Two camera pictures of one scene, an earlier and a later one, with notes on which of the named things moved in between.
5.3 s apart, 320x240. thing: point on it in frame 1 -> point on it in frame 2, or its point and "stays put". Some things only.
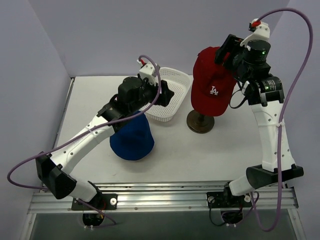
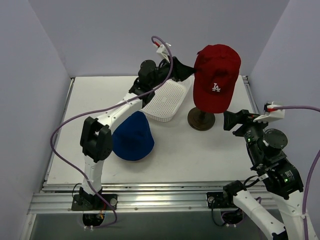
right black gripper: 227,50 -> 240,123
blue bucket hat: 133,140 stays put
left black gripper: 161,94 -> 175,68
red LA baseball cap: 213,84 stays put
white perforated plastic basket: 178,80 stays put
